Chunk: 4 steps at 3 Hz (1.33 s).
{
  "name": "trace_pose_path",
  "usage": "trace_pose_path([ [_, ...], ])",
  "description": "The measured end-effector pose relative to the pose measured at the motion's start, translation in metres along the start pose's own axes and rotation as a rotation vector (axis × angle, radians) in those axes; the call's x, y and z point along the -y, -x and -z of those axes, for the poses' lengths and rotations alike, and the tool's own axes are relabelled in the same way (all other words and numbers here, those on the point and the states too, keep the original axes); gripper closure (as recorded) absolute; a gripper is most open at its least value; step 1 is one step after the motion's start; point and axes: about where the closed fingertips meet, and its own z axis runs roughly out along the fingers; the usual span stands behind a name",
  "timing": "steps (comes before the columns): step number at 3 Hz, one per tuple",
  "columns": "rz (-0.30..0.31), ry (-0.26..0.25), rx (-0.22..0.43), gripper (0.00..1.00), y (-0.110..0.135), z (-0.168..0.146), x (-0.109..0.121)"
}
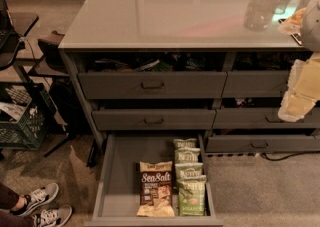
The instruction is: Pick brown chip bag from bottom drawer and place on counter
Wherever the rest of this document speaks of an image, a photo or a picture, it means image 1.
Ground middle right drawer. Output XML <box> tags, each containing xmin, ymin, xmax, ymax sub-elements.
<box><xmin>213</xmin><ymin>108</ymin><xmax>320</xmax><ymax>129</ymax></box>

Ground top left drawer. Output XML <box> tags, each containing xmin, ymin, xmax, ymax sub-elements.
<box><xmin>78</xmin><ymin>71</ymin><xmax>227</xmax><ymax>99</ymax></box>

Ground middle left drawer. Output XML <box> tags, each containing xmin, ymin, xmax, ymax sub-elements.
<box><xmin>92</xmin><ymin>109</ymin><xmax>216</xmax><ymax>131</ymax></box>

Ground lower grey sneaker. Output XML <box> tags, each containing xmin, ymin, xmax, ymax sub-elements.
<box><xmin>33</xmin><ymin>205</ymin><xmax>73</xmax><ymax>227</ymax></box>

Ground green plastic crate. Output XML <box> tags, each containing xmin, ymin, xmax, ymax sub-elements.
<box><xmin>0</xmin><ymin>82</ymin><xmax>49</xmax><ymax>150</ymax></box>

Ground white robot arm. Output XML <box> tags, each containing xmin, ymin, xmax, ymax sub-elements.
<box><xmin>278</xmin><ymin>0</ymin><xmax>320</xmax><ymax>122</ymax></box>

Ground front green chip bag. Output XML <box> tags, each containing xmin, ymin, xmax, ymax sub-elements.
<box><xmin>177</xmin><ymin>175</ymin><xmax>206</xmax><ymax>216</ymax></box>

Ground black chair frame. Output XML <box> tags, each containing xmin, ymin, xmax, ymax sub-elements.
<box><xmin>0</xmin><ymin>0</ymin><xmax>76</xmax><ymax>159</ymax></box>

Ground black white marker board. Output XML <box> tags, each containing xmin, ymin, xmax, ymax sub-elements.
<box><xmin>278</xmin><ymin>19</ymin><xmax>302</xmax><ymax>46</ymax></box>

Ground green chip bag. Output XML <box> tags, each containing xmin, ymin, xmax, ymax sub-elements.
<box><xmin>175</xmin><ymin>147</ymin><xmax>200</xmax><ymax>163</ymax></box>
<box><xmin>177</xmin><ymin>175</ymin><xmax>206</xmax><ymax>216</ymax></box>
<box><xmin>173</xmin><ymin>138</ymin><xmax>197</xmax><ymax>149</ymax></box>
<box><xmin>175</xmin><ymin>162</ymin><xmax>203</xmax><ymax>179</ymax></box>

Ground grey sneaker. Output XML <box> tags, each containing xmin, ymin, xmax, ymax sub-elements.
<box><xmin>10</xmin><ymin>183</ymin><xmax>59</xmax><ymax>217</ymax></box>
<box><xmin>33</xmin><ymin>205</ymin><xmax>73</xmax><ymax>227</ymax></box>

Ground open bottom left drawer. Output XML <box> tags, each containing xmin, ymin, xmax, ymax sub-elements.
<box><xmin>84</xmin><ymin>131</ymin><xmax>223</xmax><ymax>227</ymax></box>

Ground rear green chip bag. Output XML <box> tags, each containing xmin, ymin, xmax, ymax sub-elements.
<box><xmin>173</xmin><ymin>138</ymin><xmax>197</xmax><ymax>149</ymax></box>

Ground snacks in top right drawer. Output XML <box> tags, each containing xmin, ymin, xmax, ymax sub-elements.
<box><xmin>233</xmin><ymin>51</ymin><xmax>312</xmax><ymax>70</ymax></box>

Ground snacks in drawer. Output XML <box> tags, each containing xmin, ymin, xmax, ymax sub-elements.
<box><xmin>86</xmin><ymin>52</ymin><xmax>224</xmax><ymax>72</ymax></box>
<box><xmin>233</xmin><ymin>51</ymin><xmax>312</xmax><ymax>70</ymax></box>

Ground snacks in top left drawer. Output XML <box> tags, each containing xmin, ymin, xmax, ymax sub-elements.
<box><xmin>86</xmin><ymin>52</ymin><xmax>224</xmax><ymax>72</ymax></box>

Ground upper grey sneaker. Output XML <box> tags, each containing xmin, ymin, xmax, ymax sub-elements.
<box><xmin>10</xmin><ymin>183</ymin><xmax>59</xmax><ymax>217</ymax></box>

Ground person leg maroon trousers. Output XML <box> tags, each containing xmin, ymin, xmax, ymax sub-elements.
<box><xmin>0</xmin><ymin>182</ymin><xmax>34</xmax><ymax>227</ymax></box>

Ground grey cabinet with counter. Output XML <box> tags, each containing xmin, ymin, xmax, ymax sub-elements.
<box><xmin>60</xmin><ymin>0</ymin><xmax>319</xmax><ymax>151</ymax></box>

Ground brown sea salt chip bag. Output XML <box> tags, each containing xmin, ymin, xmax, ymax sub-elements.
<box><xmin>137</xmin><ymin>161</ymin><xmax>175</xmax><ymax>217</ymax></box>

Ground top right drawer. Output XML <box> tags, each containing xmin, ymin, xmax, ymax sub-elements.
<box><xmin>222</xmin><ymin>70</ymin><xmax>289</xmax><ymax>98</ymax></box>

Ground black cable on floor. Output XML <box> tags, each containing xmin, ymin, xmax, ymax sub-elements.
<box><xmin>260</xmin><ymin>151</ymin><xmax>320</xmax><ymax>162</ymax></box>

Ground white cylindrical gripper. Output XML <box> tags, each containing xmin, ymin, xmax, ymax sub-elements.
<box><xmin>278</xmin><ymin>52</ymin><xmax>320</xmax><ymax>122</ymax></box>

